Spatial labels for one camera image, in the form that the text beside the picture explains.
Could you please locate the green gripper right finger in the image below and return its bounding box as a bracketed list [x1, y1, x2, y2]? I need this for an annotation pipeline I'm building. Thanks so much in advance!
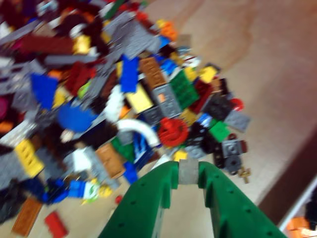
[197, 161, 288, 238]

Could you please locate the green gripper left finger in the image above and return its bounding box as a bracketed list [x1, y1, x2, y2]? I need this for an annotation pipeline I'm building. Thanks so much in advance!
[98, 160, 180, 238]

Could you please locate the small grey Lego brick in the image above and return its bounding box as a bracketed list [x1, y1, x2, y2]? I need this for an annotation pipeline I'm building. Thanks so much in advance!
[178, 158, 200, 186]

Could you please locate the small gold Lego piece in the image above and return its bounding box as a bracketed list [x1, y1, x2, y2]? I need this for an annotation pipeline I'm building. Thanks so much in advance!
[237, 167, 252, 184]

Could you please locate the white plastic bin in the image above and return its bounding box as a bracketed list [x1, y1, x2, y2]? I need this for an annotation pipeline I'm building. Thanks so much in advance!
[277, 182, 317, 238]

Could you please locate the orange Lego assembly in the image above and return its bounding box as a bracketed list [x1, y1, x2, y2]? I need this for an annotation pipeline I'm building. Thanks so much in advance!
[286, 217, 313, 233]

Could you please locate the orange-brown Lego plate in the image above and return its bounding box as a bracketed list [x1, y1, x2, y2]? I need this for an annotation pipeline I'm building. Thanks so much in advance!
[11, 197, 43, 237]
[95, 143, 126, 179]

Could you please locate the dark grey Lego assembly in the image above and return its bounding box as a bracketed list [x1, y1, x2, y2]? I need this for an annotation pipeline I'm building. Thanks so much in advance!
[214, 138, 248, 174]

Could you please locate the small yellow Lego piece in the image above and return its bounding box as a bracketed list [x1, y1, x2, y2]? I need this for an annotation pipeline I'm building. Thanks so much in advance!
[172, 150, 188, 162]

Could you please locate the white Lego arch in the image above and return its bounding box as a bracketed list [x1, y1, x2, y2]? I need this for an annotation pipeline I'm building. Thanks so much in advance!
[116, 119, 160, 148]

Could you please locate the small red Lego brick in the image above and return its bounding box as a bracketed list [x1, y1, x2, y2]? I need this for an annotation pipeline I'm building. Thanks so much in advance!
[44, 210, 69, 238]

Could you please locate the red Lego gear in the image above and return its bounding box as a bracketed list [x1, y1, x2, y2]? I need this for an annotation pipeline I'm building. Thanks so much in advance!
[158, 118, 189, 148]

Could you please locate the small green Lego plate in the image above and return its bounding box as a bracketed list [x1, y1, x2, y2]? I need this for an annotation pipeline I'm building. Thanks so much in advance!
[208, 120, 231, 143]

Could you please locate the grey flat Lego plate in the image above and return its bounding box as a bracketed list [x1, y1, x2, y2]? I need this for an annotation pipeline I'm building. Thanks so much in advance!
[224, 110, 252, 132]

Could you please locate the pale yellow Lego tile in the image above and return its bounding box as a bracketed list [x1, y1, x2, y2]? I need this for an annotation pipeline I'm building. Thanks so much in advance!
[125, 84, 154, 115]

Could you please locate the small red round Lego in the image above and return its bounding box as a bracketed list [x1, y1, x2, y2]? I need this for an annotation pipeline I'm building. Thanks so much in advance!
[229, 98, 245, 112]

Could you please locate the grey studded Lego plate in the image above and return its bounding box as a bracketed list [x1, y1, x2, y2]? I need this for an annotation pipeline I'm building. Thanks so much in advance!
[151, 84, 183, 119]

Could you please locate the blue half-round Lego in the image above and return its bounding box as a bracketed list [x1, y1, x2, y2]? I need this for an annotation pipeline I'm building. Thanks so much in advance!
[57, 101, 100, 132]

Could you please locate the yellow Lego technic brick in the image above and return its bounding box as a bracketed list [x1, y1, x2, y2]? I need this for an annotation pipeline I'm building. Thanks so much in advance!
[14, 138, 45, 179]

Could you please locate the dark green Lego plate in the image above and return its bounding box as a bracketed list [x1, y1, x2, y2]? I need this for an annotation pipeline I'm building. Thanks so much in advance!
[169, 69, 200, 110]

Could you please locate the blue Lego plate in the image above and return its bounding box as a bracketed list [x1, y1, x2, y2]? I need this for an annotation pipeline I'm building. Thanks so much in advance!
[120, 55, 140, 94]

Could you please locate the brown Lego plate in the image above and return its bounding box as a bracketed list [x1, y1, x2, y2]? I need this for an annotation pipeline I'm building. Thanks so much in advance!
[138, 57, 167, 89]

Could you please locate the blue Lego wedge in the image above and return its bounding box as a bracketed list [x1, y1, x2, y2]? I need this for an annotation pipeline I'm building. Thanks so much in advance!
[30, 73, 59, 110]

